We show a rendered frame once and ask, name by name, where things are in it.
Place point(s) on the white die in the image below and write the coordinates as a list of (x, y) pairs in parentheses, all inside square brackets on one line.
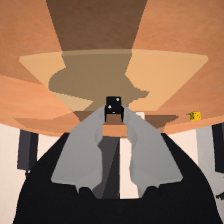
[(141, 114)]

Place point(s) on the light orange mat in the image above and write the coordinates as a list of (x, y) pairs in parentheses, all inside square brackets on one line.
[(144, 79)]

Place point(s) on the yellow die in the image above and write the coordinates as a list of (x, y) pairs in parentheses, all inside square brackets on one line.
[(195, 116)]

